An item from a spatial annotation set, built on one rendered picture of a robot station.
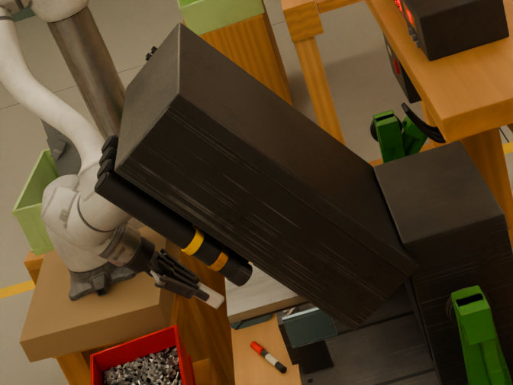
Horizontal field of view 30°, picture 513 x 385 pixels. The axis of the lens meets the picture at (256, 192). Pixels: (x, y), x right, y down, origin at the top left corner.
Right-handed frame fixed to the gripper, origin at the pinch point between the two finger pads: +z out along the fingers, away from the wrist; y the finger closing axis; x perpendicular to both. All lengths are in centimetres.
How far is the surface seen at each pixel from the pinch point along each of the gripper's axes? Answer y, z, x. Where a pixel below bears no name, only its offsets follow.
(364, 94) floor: -304, 118, -5
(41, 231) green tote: -82, -22, -53
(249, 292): 24.0, -3.8, 17.8
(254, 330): 4.3, 12.2, 0.7
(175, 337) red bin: 1.1, 0.3, -12.6
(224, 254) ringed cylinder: 42, -20, 30
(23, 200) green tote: -90, -31, -52
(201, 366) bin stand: -2.0, 11.2, -18.0
